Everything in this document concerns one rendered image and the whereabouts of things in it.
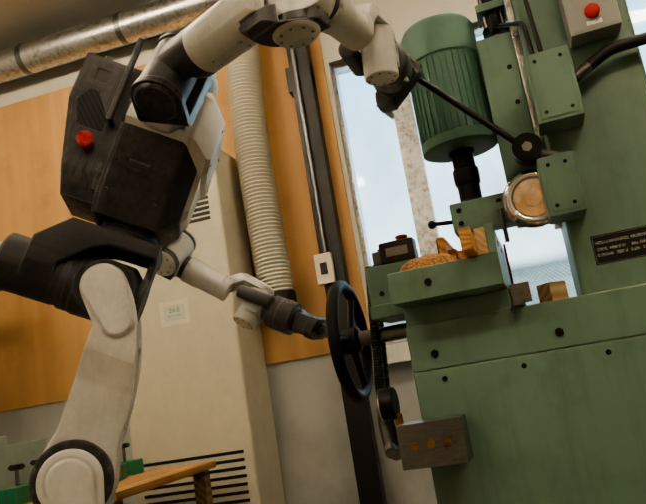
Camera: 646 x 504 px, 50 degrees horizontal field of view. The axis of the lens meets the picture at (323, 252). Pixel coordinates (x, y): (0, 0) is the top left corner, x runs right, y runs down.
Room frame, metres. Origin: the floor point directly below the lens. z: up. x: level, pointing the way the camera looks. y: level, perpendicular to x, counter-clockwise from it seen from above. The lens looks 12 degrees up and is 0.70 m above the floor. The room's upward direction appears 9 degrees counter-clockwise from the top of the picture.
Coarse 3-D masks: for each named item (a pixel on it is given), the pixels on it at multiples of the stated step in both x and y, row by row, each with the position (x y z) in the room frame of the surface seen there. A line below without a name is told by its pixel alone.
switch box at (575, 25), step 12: (564, 0) 1.30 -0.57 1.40; (576, 0) 1.29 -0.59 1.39; (588, 0) 1.29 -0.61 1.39; (600, 0) 1.28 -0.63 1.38; (612, 0) 1.28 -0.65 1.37; (564, 12) 1.31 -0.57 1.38; (576, 12) 1.30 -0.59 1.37; (600, 12) 1.28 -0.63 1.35; (612, 12) 1.28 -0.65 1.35; (564, 24) 1.35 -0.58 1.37; (576, 24) 1.30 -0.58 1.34; (600, 24) 1.29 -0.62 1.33; (612, 24) 1.28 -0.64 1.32; (576, 36) 1.31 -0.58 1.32; (588, 36) 1.31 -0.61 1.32; (600, 36) 1.32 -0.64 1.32; (612, 36) 1.33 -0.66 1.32
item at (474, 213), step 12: (456, 204) 1.52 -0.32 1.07; (468, 204) 1.51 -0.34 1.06; (480, 204) 1.50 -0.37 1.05; (492, 204) 1.50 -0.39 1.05; (456, 216) 1.52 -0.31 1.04; (468, 216) 1.51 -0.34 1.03; (480, 216) 1.51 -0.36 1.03; (492, 216) 1.50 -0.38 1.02; (504, 216) 1.49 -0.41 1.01; (456, 228) 1.52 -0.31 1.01
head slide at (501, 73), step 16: (480, 48) 1.45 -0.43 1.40; (496, 48) 1.44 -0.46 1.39; (512, 48) 1.43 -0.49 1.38; (480, 64) 1.45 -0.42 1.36; (496, 64) 1.44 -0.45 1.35; (512, 64) 1.43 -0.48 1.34; (496, 80) 1.44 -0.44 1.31; (512, 80) 1.44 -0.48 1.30; (496, 96) 1.45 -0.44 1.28; (512, 96) 1.44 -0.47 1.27; (496, 112) 1.45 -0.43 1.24; (512, 112) 1.44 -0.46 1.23; (528, 112) 1.43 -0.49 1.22; (512, 128) 1.44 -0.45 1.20; (528, 128) 1.43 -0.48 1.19; (512, 160) 1.45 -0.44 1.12; (512, 176) 1.45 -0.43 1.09
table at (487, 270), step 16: (480, 256) 1.25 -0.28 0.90; (496, 256) 1.24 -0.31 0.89; (400, 272) 1.29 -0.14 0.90; (416, 272) 1.29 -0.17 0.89; (432, 272) 1.28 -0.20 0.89; (448, 272) 1.27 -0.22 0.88; (464, 272) 1.26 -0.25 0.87; (480, 272) 1.25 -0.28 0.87; (496, 272) 1.24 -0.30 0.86; (400, 288) 1.30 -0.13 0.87; (416, 288) 1.29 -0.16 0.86; (432, 288) 1.28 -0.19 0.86; (448, 288) 1.27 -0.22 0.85; (464, 288) 1.26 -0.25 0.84; (480, 288) 1.26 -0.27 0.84; (496, 288) 1.31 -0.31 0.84; (384, 304) 1.52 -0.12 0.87; (400, 304) 1.31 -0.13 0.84; (416, 304) 1.36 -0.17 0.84; (384, 320) 1.59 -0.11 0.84; (400, 320) 1.66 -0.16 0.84
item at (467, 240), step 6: (462, 228) 1.18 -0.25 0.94; (468, 228) 1.17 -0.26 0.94; (462, 234) 1.18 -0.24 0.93; (468, 234) 1.17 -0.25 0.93; (462, 240) 1.18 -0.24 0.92; (468, 240) 1.18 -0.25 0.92; (474, 240) 1.24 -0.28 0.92; (462, 246) 1.18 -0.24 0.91; (468, 246) 1.18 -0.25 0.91; (474, 246) 1.21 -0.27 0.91; (468, 252) 1.21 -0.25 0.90; (474, 252) 1.22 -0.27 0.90
